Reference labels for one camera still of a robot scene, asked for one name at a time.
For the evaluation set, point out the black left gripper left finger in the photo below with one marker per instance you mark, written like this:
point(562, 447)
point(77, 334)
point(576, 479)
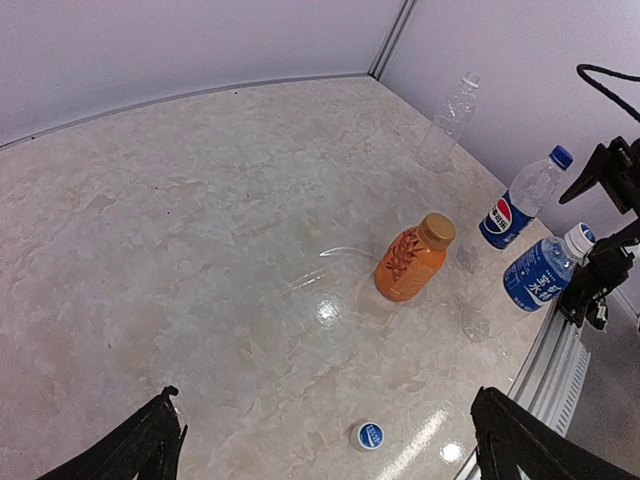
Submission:
point(147, 445)

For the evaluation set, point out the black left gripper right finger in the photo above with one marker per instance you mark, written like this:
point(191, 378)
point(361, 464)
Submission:
point(512, 443)

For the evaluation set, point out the white blue bottle cap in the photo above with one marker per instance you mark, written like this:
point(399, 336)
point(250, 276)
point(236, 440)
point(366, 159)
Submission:
point(367, 436)

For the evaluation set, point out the blue label water bottle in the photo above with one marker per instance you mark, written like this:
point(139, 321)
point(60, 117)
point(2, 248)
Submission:
point(545, 270)

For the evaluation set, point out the clear plastic bottle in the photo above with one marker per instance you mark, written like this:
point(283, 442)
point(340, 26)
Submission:
point(448, 125)

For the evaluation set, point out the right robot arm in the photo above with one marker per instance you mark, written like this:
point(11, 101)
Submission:
point(616, 168)

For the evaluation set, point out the orange juice bottle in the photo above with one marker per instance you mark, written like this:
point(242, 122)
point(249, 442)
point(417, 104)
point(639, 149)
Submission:
point(414, 258)

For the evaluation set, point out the Pepsi water bottle blue cap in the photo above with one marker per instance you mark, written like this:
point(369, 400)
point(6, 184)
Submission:
point(526, 196)

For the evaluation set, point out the front aluminium frame rail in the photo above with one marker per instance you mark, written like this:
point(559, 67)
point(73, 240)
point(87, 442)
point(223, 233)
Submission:
point(550, 382)

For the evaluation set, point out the right aluminium corner post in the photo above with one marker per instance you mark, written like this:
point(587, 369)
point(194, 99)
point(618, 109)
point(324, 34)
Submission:
point(391, 39)

